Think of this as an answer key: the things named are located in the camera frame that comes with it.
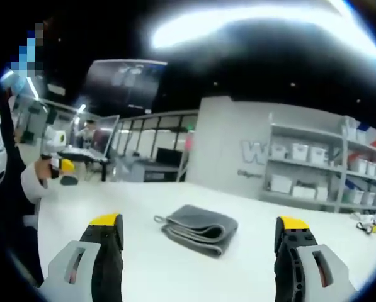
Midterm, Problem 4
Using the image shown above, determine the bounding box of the large dark wall screen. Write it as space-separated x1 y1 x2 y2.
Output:
82 59 169 115

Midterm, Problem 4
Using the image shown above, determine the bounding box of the person's dark clothing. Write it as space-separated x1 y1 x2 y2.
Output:
0 96 46 288

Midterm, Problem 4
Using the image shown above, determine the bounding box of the tilted desk monitor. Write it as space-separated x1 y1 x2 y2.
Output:
92 114 121 159

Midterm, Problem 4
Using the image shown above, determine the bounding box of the grey metal shelving unit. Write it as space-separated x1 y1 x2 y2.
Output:
261 112 376 213

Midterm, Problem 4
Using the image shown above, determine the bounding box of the row of white storage boxes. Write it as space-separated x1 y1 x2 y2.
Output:
269 121 376 207

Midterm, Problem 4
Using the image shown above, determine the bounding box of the small white yellow device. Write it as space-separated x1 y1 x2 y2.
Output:
355 210 376 236

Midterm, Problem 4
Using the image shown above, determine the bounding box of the small black monitor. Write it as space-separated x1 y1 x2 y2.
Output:
156 147 183 167

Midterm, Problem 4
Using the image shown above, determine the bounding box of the ceiling light strip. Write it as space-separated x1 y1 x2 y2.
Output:
149 0 376 65

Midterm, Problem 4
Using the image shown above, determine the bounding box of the grey towel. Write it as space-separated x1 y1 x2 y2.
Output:
154 204 239 260

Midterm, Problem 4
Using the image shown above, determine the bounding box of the person's left hand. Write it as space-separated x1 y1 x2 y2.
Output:
35 159 52 189

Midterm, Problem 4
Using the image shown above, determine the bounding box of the black desk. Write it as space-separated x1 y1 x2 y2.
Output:
57 146 110 182

